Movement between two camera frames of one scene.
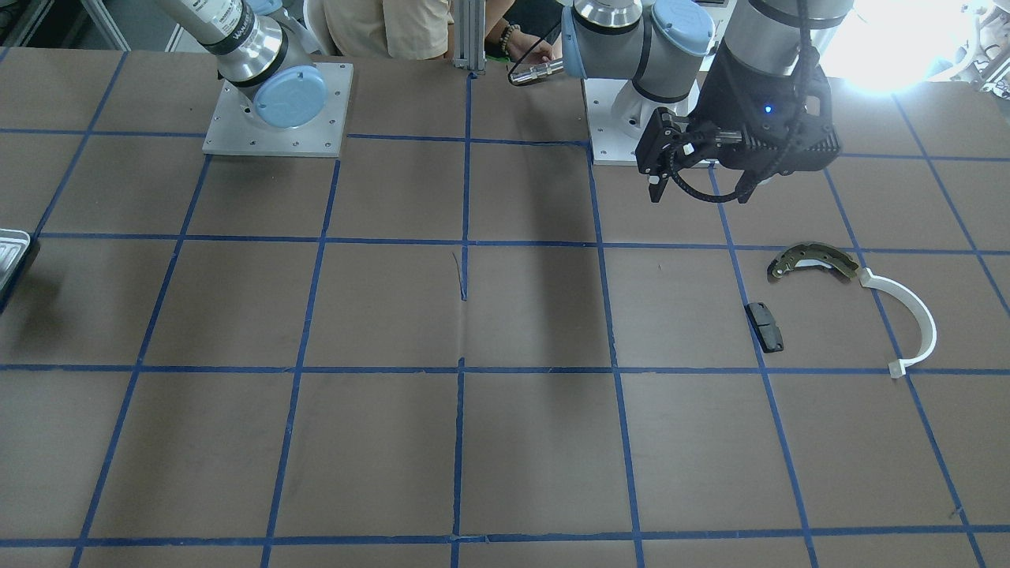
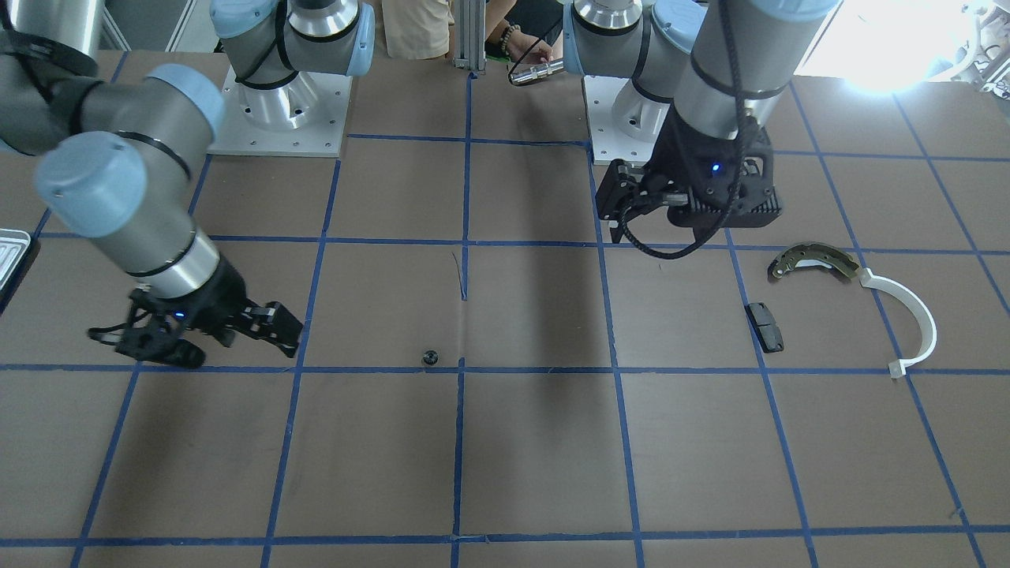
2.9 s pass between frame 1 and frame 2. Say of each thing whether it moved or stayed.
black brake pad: stayed
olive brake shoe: stayed
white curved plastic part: stayed
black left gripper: moved
